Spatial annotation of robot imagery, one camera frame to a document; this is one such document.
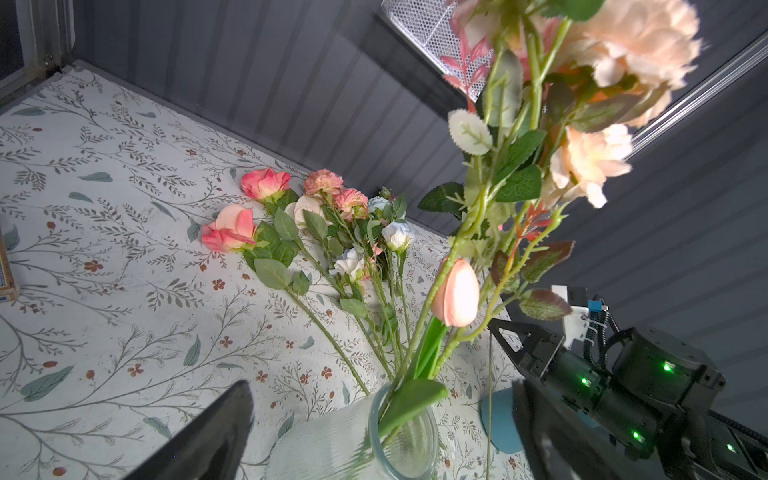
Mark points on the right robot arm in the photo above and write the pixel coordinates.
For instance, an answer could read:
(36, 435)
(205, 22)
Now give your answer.
(681, 383)

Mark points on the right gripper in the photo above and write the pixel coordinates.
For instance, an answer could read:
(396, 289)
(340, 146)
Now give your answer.
(539, 355)

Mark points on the teal ceramic vase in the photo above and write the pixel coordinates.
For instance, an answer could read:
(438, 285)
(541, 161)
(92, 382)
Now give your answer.
(497, 417)

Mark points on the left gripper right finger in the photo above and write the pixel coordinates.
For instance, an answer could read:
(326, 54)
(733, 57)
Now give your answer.
(582, 429)

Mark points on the pile of artificial flowers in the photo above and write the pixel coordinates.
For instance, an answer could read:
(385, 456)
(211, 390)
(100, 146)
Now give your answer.
(357, 244)

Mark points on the clear ribbed glass vase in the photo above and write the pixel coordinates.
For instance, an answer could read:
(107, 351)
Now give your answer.
(345, 444)

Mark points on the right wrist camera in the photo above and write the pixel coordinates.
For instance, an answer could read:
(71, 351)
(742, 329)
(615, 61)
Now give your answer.
(584, 319)

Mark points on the pink tulip stem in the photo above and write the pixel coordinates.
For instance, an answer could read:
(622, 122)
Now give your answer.
(416, 388)

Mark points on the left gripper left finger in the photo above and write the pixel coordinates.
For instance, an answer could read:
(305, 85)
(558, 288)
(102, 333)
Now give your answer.
(209, 447)

